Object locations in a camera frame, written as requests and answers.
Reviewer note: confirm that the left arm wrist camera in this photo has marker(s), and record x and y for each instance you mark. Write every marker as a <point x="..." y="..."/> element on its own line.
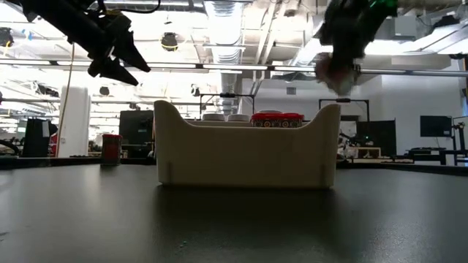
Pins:
<point x="117" y="25"/>

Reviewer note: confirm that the black equipment stand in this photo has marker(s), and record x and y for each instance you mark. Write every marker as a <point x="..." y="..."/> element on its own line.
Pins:
<point x="461" y="135"/>

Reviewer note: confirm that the light wooden bench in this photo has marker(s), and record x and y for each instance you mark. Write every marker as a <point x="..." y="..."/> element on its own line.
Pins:
<point x="367" y="149"/>

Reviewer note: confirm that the black workbench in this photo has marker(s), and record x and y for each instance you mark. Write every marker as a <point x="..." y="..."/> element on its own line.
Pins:
<point x="428" y="150"/>

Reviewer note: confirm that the white column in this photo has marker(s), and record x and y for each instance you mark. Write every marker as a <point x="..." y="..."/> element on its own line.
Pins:
<point x="75" y="120"/>

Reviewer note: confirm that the large black ceiling dome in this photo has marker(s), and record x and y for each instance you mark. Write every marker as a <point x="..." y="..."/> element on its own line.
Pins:
<point x="169" y="40"/>

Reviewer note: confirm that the yellow tape tag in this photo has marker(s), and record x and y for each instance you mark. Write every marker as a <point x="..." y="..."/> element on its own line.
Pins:
<point x="115" y="12"/>

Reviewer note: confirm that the black cabinet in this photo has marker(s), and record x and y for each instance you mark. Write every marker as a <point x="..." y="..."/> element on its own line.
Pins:
<point x="34" y="139"/>

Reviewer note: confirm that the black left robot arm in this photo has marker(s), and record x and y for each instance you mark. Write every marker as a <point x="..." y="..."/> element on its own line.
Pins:
<point x="47" y="14"/>

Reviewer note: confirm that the silver flexible duct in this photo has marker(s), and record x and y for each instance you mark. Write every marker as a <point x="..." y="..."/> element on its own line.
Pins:
<point x="225" y="36"/>

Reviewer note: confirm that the black ceiling spotlight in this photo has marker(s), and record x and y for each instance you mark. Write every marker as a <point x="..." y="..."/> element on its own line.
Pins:
<point x="5" y="36"/>

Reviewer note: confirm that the black panel with green light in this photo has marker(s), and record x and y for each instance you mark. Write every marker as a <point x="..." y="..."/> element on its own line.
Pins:
<point x="380" y="128"/>

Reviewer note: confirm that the black wall monitor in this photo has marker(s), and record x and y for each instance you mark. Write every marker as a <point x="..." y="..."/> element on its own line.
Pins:
<point x="435" y="126"/>

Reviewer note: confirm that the black standing monitor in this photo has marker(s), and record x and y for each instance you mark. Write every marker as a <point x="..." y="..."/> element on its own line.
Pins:
<point x="137" y="128"/>

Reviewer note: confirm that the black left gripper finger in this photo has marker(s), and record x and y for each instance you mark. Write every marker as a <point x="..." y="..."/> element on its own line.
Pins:
<point x="111" y="73"/>
<point x="133" y="55"/>

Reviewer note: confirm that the white plastic bin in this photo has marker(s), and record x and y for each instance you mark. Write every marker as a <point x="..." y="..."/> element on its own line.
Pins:
<point x="245" y="157"/>

